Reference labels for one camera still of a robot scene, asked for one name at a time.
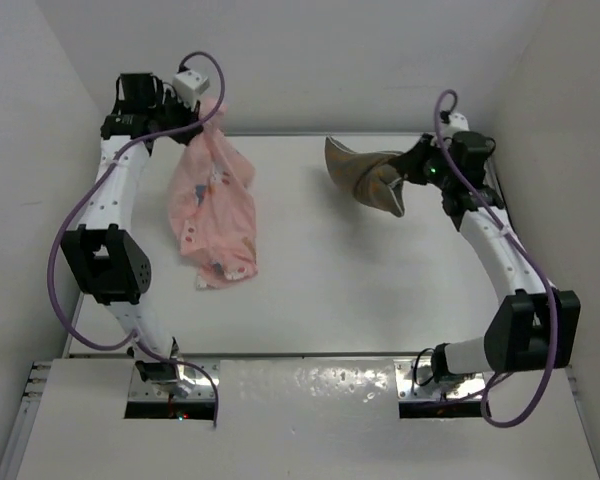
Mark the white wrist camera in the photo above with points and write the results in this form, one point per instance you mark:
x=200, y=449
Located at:
x=190, y=85
x=448, y=124

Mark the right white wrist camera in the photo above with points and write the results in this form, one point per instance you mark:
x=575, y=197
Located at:
x=448, y=124

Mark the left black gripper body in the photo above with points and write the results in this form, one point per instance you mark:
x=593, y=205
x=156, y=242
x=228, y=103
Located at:
x=175, y=113

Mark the white front cover board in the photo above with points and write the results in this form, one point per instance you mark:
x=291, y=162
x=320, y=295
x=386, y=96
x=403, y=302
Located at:
x=303, y=419

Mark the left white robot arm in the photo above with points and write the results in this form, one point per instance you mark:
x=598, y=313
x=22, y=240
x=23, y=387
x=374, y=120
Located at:
x=106, y=261

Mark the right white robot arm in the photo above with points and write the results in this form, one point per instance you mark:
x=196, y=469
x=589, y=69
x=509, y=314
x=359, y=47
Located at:
x=535, y=324

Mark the left aluminium frame rail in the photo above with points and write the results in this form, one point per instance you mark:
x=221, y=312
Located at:
x=23, y=424

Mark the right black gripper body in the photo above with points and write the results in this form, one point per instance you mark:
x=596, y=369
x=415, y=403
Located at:
x=407, y=166

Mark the metal base plate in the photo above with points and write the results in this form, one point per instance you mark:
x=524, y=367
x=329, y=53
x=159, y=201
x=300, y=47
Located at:
x=155, y=382
x=415, y=383

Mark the pink cartoon pillowcase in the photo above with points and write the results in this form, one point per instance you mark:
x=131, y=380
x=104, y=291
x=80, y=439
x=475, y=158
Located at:
x=211, y=210

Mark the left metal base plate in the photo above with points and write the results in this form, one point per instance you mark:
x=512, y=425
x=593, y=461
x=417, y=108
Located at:
x=155, y=382

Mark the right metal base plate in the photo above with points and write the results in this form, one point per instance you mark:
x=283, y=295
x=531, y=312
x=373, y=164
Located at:
x=415, y=383

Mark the grey floral pillow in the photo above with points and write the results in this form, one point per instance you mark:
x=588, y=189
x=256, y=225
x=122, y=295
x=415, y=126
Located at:
x=371, y=178

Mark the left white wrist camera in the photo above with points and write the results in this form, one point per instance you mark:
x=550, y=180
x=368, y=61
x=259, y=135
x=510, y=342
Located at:
x=190, y=85

